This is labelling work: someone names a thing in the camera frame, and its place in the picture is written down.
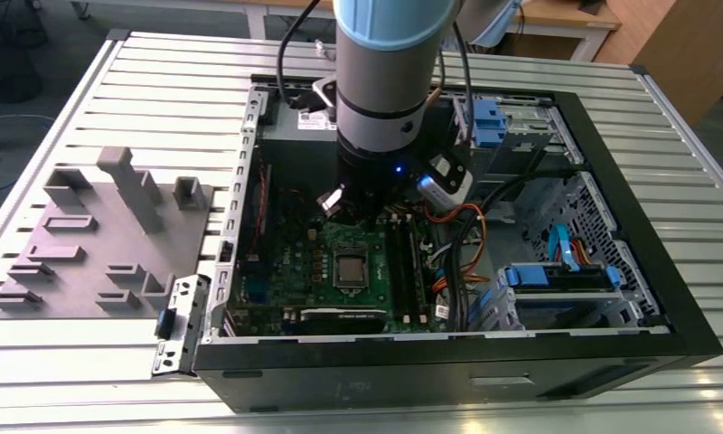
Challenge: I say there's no silver CPU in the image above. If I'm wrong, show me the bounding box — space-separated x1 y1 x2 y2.
340 255 368 282

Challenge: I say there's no metal socket cover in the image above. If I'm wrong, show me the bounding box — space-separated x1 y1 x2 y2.
333 243 375 291

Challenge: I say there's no CPU socket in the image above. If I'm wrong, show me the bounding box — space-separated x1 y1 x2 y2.
331 241 377 293

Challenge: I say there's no grey power supply unit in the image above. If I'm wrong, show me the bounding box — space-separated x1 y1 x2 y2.
259 93 343 141

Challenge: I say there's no black RAM slot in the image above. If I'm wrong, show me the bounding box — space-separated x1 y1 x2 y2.
413 215 439 325
404 215 428 325
388 215 412 325
396 215 420 325

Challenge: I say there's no blue drive bay latch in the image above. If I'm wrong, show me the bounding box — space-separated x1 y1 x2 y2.
469 98 513 148

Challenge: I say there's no green motherboard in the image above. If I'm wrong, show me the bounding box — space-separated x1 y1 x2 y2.
228 212 445 335

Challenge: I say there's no grey optical drive cage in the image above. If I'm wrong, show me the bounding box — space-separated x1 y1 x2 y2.
451 93 587 213

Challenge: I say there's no blue board connector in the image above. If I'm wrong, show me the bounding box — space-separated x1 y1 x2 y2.
244 275 273 303

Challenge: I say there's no black graphics card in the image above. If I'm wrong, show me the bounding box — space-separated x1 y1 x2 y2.
283 306 393 335

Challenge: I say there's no hard disk in blue carrier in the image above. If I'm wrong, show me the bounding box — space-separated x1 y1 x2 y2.
499 264 627 295

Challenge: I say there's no grey perforated disk cage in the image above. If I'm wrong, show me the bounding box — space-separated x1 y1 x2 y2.
481 264 668 331

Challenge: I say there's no black open PC case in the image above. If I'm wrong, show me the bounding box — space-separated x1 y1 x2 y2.
191 71 723 413

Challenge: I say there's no grey parts rack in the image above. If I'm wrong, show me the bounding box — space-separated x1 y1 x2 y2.
0 146 219 321

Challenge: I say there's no wooden desk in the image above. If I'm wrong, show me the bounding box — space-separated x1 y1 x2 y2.
505 0 624 62

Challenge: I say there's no wooden cabinet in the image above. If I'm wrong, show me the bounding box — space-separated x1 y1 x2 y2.
596 0 723 127

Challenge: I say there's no black round bin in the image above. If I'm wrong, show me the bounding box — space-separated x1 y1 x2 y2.
0 24 44 105

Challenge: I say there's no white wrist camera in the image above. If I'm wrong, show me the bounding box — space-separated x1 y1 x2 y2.
413 153 476 210

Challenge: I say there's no orange yellow wire bundle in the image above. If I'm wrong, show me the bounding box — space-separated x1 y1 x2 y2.
425 202 493 295

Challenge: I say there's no thin red wire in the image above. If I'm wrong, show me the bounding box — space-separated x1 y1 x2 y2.
251 162 276 262

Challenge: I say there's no silver wrist bracket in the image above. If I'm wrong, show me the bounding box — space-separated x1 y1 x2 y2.
311 75 343 114

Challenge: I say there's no black camera cable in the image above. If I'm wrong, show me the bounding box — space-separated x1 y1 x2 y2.
276 0 323 114
435 20 479 146

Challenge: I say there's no black cable bundle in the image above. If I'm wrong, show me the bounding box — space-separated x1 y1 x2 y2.
445 167 580 330

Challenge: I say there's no blue flat data cable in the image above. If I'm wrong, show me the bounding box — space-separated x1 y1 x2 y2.
552 223 584 272
467 288 503 330

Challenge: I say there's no white table frame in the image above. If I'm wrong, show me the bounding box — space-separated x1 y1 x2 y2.
244 0 339 42

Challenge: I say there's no hinged metal slot bracket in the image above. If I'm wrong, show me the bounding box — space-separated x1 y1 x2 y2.
150 273 214 377

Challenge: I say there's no blue floor cable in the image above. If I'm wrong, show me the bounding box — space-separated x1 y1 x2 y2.
0 113 58 200

